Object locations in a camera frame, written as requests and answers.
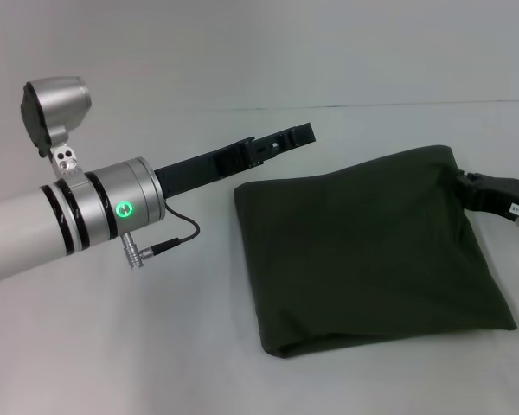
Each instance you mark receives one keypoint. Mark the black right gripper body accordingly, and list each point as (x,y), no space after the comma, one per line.
(501,196)

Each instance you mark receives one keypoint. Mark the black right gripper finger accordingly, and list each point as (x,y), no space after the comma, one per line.
(467,177)
(469,196)

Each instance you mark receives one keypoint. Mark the dark green printed t-shirt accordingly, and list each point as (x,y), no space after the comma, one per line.
(372,259)

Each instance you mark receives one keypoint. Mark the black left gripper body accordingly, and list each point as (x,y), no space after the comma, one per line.
(199,168)

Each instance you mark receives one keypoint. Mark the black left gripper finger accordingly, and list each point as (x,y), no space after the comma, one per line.
(264,156)
(294,136)

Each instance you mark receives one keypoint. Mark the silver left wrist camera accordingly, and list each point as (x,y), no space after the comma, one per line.
(56,108)

